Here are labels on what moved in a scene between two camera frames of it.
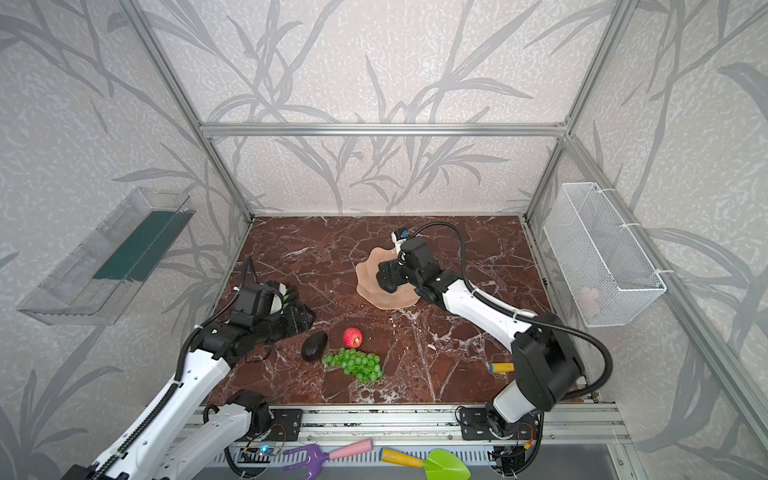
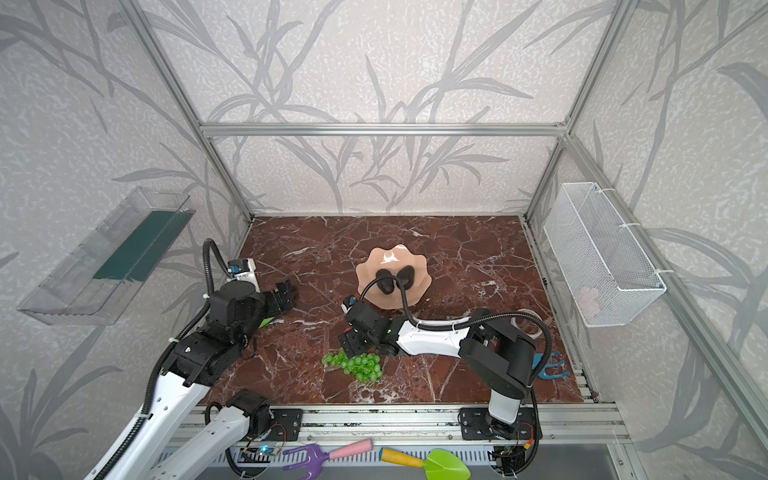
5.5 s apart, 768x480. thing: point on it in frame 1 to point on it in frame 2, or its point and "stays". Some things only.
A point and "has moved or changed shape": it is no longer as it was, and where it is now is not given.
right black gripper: x=391 y=274 to x=355 y=339
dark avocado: x=314 y=346 has moved or changed shape
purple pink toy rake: x=317 y=454 stays
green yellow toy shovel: x=439 y=463 stays
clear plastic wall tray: x=101 y=279 stays
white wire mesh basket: x=606 y=280 stays
